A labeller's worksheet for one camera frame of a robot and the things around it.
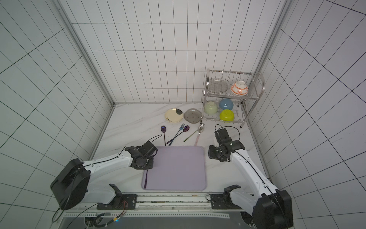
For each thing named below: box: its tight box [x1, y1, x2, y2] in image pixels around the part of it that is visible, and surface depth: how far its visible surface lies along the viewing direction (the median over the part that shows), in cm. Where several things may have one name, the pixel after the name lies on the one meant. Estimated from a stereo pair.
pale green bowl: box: [203, 101, 218, 115], surface depth 106 cm
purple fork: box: [143, 169, 148, 189], surface depth 81 cm
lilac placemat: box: [141, 145, 206, 191], surface depth 83 cm
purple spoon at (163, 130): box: [160, 124, 167, 146], surface depth 104 cm
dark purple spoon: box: [166, 124, 191, 145], surface depth 105 cm
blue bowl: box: [219, 98, 234, 110], surface depth 112 cm
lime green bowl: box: [219, 109, 235, 124], surface depth 103 cm
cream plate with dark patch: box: [164, 107, 184, 123], surface depth 113 cm
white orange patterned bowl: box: [230, 80, 249, 96], surface depth 87 cm
